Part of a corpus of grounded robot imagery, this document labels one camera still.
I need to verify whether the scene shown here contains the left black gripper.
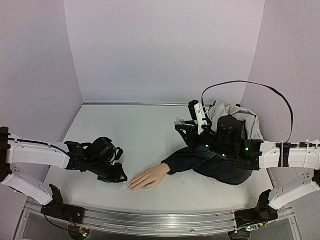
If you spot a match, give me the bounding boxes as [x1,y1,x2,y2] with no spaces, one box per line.
[89,158,128,184]

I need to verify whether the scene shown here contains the clear nail polish bottle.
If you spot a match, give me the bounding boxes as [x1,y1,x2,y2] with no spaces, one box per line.
[174,117,186,126]

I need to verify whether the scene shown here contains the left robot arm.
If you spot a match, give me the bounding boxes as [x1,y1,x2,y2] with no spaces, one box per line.
[0,126,128,223]

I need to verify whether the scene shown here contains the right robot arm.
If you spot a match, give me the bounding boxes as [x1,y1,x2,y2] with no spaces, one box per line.
[175,115,320,231]

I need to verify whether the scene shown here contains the mannequin hand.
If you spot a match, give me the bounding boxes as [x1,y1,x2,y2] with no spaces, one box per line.
[128,163,171,191]

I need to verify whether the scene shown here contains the grey black jacket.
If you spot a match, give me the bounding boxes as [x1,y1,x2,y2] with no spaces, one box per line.
[162,99,264,186]

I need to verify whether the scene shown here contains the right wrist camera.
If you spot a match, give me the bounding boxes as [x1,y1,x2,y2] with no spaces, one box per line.
[188,100,212,135]

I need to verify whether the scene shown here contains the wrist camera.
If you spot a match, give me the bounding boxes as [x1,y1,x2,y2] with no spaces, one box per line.
[188,100,212,135]
[108,147,124,165]

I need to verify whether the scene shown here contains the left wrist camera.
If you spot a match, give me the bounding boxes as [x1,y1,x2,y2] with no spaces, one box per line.
[108,147,124,165]

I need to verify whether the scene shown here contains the aluminium back rail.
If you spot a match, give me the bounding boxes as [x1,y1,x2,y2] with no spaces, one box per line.
[82,102,189,107]

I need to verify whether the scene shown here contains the aluminium rail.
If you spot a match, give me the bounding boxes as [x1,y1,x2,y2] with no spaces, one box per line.
[25,201,300,237]
[82,102,189,107]

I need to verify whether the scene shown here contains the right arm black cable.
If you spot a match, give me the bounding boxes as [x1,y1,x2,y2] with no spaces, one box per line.
[201,79,295,143]

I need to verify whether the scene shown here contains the aluminium front rail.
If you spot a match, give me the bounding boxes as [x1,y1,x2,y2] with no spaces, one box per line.
[25,201,300,237]

